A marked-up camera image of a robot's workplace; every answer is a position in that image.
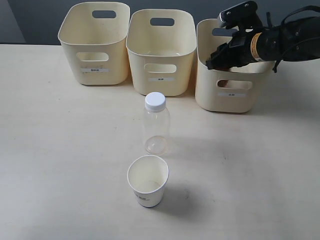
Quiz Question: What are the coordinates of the clear plastic bottle white cap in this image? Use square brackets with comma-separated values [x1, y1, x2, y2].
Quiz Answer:
[142, 92, 171, 156]

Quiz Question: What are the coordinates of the right cream plastic bin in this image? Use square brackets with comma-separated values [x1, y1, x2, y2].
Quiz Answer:
[195, 18, 273, 113]

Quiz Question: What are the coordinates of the left cream plastic bin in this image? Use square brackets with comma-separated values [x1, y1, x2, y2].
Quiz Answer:
[57, 1, 131, 86]

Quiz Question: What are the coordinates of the black cable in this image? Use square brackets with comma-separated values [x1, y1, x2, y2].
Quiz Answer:
[265, 6, 320, 74]

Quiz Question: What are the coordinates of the middle cream plastic bin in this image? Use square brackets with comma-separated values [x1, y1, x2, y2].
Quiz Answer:
[126, 9, 197, 97]

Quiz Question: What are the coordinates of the brown wooden cup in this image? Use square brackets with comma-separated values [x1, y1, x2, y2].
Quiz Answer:
[217, 67, 230, 88]

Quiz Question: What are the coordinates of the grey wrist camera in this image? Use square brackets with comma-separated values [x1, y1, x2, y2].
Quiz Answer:
[217, 0, 263, 31]

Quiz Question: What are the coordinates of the white paper cup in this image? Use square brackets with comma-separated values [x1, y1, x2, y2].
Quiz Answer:
[127, 155, 170, 208]

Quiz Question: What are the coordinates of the cream plastic bin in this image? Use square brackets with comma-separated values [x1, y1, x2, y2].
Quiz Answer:
[195, 18, 273, 113]
[57, 1, 131, 86]
[126, 9, 197, 97]

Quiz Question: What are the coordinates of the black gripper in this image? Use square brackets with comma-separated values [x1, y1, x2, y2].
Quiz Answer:
[206, 27, 265, 71]

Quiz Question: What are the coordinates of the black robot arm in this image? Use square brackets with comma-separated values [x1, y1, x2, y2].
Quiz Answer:
[205, 0, 320, 73]

